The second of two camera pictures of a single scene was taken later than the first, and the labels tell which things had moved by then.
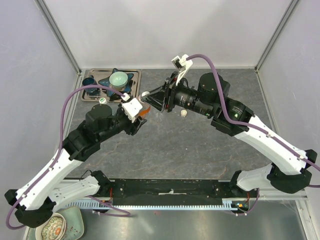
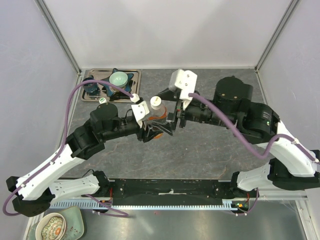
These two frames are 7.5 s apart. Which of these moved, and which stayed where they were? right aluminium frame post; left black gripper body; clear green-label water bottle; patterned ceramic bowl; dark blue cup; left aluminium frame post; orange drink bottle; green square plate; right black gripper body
Moved: left black gripper body; orange drink bottle; right black gripper body
Stayed: right aluminium frame post; clear green-label water bottle; left aluminium frame post; dark blue cup; green square plate; patterned ceramic bowl
